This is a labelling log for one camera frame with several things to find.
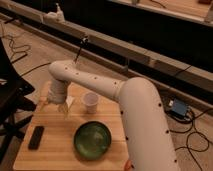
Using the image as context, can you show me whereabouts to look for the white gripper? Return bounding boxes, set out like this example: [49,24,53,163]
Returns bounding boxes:
[40,79,71,119]

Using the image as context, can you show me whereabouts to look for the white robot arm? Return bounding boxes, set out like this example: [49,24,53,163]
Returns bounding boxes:
[47,60,181,171]

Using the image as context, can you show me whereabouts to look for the white sponge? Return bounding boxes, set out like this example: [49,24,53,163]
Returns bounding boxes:
[66,96,75,108]

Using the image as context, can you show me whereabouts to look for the black office chair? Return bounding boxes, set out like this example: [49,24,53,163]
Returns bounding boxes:
[0,38,36,164]

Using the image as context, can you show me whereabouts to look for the wooden table board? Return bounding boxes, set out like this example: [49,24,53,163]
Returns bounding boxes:
[13,82,128,171]

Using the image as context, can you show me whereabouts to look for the green bowl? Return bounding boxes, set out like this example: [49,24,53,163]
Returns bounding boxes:
[73,121,112,160]

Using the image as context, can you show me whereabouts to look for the orange carrot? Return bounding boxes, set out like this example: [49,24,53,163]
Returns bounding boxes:
[124,160,131,171]

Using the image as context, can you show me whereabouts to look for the blue power box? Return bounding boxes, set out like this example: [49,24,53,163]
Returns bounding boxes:
[169,99,188,117]

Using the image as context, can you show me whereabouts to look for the black floor cable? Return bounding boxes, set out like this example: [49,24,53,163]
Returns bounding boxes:
[20,35,90,78]

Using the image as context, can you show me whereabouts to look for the white object on rail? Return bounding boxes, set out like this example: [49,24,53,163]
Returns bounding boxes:
[45,4,65,22]

